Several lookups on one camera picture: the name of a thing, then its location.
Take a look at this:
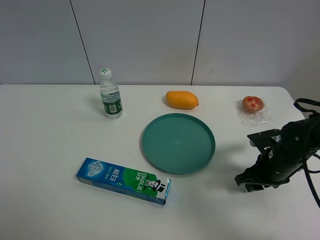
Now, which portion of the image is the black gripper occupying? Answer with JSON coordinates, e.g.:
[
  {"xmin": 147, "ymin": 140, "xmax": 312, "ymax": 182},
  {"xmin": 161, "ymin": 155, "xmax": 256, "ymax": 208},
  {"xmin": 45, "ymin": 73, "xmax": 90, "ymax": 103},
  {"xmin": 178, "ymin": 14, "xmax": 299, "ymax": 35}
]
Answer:
[{"xmin": 234, "ymin": 148, "xmax": 303, "ymax": 193}]

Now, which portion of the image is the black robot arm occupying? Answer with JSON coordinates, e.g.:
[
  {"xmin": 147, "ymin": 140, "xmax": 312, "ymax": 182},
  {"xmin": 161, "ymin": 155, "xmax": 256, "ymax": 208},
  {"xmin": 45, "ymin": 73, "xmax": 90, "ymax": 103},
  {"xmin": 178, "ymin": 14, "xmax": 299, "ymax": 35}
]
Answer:
[{"xmin": 234, "ymin": 118, "xmax": 320, "ymax": 192}]

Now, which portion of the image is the wrapped pastry with red topping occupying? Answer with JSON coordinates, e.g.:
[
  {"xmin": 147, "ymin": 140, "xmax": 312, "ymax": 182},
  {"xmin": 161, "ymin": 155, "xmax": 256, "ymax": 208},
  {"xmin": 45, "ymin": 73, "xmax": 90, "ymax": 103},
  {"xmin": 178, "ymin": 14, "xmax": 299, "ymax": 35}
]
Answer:
[{"xmin": 233, "ymin": 96, "xmax": 273, "ymax": 127}]

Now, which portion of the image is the round green plate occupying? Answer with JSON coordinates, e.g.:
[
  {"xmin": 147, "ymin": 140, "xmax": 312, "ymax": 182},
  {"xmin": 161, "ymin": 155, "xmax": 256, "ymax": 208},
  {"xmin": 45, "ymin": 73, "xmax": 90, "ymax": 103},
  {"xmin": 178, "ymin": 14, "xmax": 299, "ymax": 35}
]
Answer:
[{"xmin": 140, "ymin": 113, "xmax": 216, "ymax": 175}]

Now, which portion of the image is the blue green toothpaste box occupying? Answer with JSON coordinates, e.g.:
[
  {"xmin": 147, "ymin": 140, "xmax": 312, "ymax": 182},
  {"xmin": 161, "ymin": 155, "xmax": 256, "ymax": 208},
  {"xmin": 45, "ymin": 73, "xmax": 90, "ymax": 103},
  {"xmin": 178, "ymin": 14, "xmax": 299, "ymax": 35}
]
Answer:
[{"xmin": 76, "ymin": 157, "xmax": 171, "ymax": 206}]

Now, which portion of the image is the yellow mango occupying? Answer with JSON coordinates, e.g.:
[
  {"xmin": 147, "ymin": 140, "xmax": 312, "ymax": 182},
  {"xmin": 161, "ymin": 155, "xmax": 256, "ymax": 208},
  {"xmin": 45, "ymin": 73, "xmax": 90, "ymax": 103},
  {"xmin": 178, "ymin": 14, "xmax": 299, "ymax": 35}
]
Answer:
[{"xmin": 165, "ymin": 91, "xmax": 199, "ymax": 110}]

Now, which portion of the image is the clear water bottle green label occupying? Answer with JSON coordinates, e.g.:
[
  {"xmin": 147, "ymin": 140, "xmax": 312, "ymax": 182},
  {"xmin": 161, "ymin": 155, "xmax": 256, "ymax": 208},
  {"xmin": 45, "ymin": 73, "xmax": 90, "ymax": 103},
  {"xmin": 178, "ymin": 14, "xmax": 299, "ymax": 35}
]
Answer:
[{"xmin": 100, "ymin": 68, "xmax": 123, "ymax": 120}]

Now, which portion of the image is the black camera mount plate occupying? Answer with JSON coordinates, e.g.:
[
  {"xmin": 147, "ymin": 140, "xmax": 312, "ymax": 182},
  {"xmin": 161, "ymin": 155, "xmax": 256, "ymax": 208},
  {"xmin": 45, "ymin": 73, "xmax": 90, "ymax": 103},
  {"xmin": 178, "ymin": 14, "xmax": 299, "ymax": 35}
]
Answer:
[{"xmin": 247, "ymin": 129, "xmax": 281, "ymax": 153}]

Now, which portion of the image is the black cable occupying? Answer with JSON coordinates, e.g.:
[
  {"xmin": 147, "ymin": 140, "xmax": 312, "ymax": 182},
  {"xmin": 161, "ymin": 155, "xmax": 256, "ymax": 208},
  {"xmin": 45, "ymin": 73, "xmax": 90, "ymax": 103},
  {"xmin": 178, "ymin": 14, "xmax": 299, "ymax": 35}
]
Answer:
[{"xmin": 292, "ymin": 98, "xmax": 320, "ymax": 209}]

